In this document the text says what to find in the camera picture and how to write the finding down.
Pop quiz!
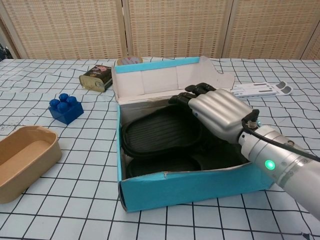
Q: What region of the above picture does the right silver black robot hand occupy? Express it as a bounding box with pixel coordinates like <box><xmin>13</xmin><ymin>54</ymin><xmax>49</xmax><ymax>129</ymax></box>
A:
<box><xmin>167</xmin><ymin>83</ymin><xmax>260</xmax><ymax>145</ymax></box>

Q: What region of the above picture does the black rubber slipper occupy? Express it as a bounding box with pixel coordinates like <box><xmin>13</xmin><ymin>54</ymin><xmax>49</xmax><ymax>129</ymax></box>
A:
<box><xmin>125</xmin><ymin>149</ymin><xmax>248</xmax><ymax>180</ymax></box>
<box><xmin>121</xmin><ymin>112</ymin><xmax>204</xmax><ymax>159</ymax></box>

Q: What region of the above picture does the open blue cardboard shoe box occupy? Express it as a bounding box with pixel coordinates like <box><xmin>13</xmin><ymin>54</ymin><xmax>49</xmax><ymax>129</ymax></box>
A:
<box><xmin>110</xmin><ymin>56</ymin><xmax>276</xmax><ymax>213</ymax></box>

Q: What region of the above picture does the bamboo folding screen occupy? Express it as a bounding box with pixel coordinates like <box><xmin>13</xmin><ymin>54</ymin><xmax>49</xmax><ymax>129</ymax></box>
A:
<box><xmin>0</xmin><ymin>0</ymin><xmax>320</xmax><ymax>61</ymax></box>

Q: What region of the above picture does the clear packing tape roll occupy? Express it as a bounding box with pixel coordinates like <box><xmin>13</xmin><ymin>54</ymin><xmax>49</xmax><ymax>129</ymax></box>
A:
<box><xmin>116</xmin><ymin>56</ymin><xmax>144</xmax><ymax>67</ymax></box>

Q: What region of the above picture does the black tin can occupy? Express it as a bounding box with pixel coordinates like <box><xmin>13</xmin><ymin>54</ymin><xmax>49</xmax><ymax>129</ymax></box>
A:
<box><xmin>78</xmin><ymin>64</ymin><xmax>113</xmax><ymax>93</ymax></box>

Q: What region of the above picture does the blue toy building block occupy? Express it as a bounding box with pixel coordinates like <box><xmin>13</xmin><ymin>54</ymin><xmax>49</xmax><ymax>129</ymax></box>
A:
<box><xmin>48</xmin><ymin>93</ymin><xmax>84</xmax><ymax>125</ymax></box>

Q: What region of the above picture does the blue checkered tablecloth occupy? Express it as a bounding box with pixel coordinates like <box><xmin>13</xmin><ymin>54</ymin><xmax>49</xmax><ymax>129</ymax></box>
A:
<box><xmin>0</xmin><ymin>57</ymin><xmax>320</xmax><ymax>240</ymax></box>

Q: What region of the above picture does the brown paper tray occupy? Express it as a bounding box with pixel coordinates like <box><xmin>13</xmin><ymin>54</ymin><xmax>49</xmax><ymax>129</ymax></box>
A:
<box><xmin>0</xmin><ymin>125</ymin><xmax>63</xmax><ymax>204</ymax></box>

